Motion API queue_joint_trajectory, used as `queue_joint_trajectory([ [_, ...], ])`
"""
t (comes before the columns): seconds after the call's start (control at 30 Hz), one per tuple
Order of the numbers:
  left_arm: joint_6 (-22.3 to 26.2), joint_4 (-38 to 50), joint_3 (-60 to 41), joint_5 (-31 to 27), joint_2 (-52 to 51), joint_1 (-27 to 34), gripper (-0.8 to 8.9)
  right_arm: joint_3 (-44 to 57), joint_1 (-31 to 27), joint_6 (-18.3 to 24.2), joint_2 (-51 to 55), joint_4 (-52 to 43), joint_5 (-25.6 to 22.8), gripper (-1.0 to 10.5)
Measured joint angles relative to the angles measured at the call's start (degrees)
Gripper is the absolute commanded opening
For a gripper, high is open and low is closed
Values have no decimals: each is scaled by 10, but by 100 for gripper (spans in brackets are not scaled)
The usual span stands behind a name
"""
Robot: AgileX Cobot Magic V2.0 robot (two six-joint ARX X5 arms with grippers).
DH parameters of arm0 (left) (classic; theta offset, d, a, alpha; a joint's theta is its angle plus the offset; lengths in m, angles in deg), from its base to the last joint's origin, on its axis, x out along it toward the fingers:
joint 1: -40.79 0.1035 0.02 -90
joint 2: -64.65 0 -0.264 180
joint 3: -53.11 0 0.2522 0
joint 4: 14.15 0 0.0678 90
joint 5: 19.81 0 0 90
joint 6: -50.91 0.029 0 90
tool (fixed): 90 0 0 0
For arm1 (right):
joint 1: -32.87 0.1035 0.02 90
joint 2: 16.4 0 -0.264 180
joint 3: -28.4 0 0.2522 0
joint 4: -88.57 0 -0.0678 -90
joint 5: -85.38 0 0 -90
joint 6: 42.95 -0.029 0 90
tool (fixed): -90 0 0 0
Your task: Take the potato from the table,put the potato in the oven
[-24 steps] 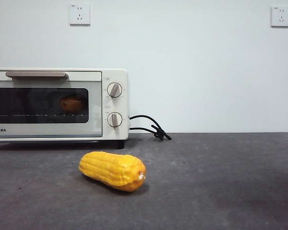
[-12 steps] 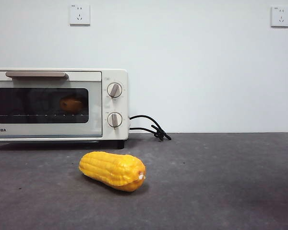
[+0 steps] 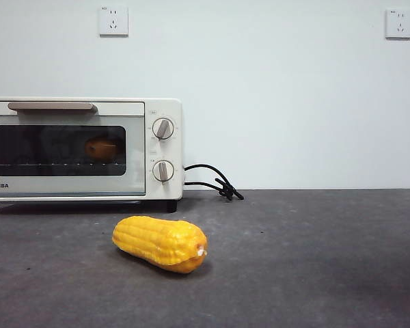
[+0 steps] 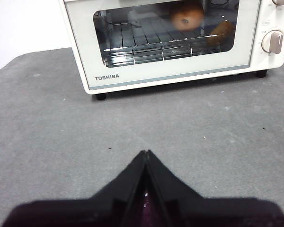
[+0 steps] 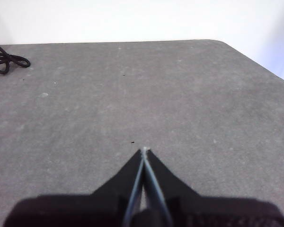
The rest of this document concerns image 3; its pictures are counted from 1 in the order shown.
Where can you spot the brown potato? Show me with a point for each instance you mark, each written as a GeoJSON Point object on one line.
{"type": "Point", "coordinates": [102, 148]}

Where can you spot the white oven knob brown pointer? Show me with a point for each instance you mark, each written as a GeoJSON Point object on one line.
{"type": "Point", "coordinates": [163, 129]}
{"type": "Point", "coordinates": [163, 171]}

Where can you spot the white toaster oven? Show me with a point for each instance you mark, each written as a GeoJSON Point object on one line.
{"type": "Point", "coordinates": [164, 150]}

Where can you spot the yellow corn cob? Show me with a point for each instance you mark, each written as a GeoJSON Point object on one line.
{"type": "Point", "coordinates": [157, 242]}

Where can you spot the white wall power outlet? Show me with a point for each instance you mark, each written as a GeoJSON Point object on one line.
{"type": "Point", "coordinates": [399, 24]}
{"type": "Point", "coordinates": [113, 21]}

